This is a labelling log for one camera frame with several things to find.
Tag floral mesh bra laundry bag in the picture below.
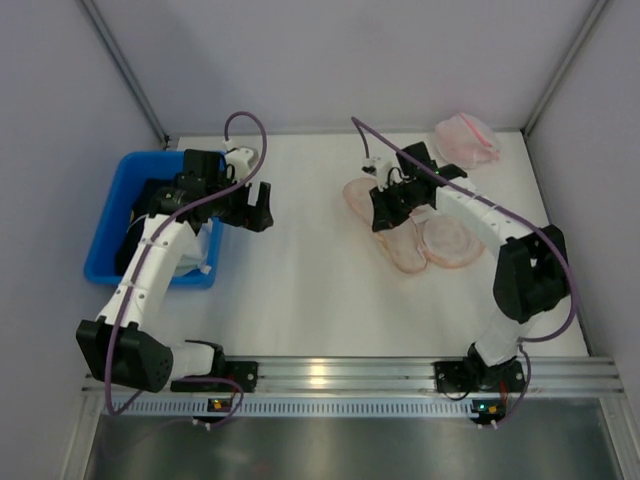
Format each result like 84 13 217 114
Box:
370 206 484 275

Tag black bra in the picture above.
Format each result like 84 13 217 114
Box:
114 179 171 276

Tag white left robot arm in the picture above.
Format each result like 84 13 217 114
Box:
76 147 273 393

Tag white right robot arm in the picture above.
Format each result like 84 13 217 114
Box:
362 142 573 393

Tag pink mesh laundry pouch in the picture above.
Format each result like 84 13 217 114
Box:
435 113 501 170

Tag blue plastic bin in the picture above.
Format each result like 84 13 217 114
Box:
84 150 228 285

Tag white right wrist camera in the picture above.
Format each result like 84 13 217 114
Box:
362 157 394 191

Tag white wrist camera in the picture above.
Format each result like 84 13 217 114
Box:
224 140 258 182
362 157 394 191

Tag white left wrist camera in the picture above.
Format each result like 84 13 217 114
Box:
224 140 258 182

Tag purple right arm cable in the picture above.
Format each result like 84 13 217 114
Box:
350 116 583 429

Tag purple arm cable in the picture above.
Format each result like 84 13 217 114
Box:
103 110 268 430
350 116 583 429

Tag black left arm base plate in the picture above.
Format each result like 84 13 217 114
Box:
170 361 259 393

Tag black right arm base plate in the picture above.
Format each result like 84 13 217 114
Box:
434 359 526 397

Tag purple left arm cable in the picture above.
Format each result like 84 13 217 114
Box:
103 110 268 430

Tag aluminium mounting rail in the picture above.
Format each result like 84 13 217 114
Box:
82 355 624 396

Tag white slotted cable duct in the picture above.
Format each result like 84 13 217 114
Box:
125 396 504 418

